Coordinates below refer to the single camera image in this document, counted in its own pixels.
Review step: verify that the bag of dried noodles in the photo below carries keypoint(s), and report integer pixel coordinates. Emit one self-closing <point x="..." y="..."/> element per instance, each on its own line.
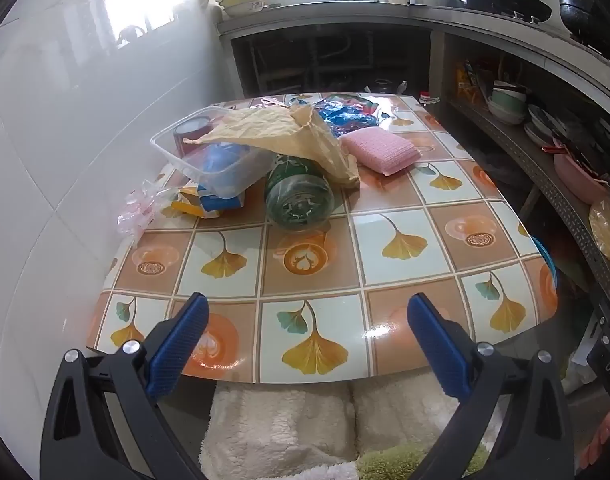
<point x="607" y="230"/>

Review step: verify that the dark red round tin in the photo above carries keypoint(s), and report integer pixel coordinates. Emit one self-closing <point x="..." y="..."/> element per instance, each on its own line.
<point x="190" y="132"/>

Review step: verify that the pink sponge cloth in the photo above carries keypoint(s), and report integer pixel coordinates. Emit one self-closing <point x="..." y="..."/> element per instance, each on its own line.
<point x="380" y="150"/>

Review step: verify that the black wok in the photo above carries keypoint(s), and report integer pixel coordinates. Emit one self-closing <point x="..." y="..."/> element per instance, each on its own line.
<point x="517" y="5"/>

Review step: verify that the white enamel basin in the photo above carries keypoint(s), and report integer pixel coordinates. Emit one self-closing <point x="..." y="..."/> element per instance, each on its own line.
<point x="242" y="0"/>

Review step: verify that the person's right hand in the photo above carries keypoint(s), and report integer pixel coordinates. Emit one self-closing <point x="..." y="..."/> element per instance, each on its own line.
<point x="600" y="440"/>

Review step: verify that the ginkgo print tablecloth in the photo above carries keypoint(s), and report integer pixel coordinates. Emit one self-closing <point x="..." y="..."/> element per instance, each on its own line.
<point x="395" y="280"/>

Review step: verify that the grey concrete counter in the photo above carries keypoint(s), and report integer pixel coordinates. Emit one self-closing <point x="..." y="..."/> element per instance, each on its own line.
<point x="335" y="10"/>

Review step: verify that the black pot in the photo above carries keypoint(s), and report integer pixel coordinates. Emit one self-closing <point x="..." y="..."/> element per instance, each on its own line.
<point x="385" y="86"/>

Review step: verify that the stack of plates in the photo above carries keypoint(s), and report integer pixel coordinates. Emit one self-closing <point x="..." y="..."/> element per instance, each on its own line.
<point x="537" y="127"/>

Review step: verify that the yellow cloth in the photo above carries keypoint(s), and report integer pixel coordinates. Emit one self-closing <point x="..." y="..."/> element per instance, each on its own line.
<point x="285" y="130"/>

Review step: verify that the pile of kitchen utensils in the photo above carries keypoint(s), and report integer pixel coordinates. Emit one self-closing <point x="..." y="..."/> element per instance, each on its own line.
<point x="580" y="140"/>

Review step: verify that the clear red label snack wrapper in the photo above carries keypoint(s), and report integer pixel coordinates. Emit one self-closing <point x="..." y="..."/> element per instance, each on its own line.
<point x="135" y="210"/>

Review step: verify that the yellow packet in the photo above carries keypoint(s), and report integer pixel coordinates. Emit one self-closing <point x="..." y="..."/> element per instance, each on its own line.
<point x="466" y="82"/>

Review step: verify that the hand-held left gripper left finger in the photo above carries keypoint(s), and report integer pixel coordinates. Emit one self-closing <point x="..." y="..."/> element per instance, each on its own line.
<point x="177" y="347"/>

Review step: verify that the white fluffy towel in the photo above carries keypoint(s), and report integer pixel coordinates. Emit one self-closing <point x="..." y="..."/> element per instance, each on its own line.
<point x="285" y="425"/>

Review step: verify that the clear plastic container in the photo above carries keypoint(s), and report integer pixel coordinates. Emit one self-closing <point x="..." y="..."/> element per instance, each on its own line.
<point x="220" y="170"/>

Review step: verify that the green bottle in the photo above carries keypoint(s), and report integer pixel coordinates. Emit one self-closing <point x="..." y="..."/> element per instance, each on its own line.
<point x="295" y="200"/>

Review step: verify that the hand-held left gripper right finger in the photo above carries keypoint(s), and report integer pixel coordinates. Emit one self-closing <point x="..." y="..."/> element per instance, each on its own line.
<point x="435" y="350"/>

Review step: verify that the blue plastic basket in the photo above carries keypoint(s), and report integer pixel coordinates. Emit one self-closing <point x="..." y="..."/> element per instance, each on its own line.
<point x="547" y="260"/>

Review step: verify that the blue cardboard box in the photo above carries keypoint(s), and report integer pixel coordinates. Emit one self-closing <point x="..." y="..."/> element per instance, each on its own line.
<point x="220" y="203"/>

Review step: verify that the perforated metal shelf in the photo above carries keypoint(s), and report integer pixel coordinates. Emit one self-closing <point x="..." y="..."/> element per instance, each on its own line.
<point x="550" y="180"/>

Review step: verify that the dark cooking pot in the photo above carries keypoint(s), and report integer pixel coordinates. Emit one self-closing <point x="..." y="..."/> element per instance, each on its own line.
<point x="577" y="10"/>

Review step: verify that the blue plastic wrapper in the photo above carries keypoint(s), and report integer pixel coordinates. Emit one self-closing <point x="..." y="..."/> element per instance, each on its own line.
<point x="345" y="115"/>

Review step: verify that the pink plastic basin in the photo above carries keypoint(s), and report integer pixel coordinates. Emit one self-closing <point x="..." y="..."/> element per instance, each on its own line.
<point x="577" y="180"/>

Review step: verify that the stack of bowls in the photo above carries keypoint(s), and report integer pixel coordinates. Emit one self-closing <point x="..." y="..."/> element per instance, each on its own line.
<point x="507" y="105"/>

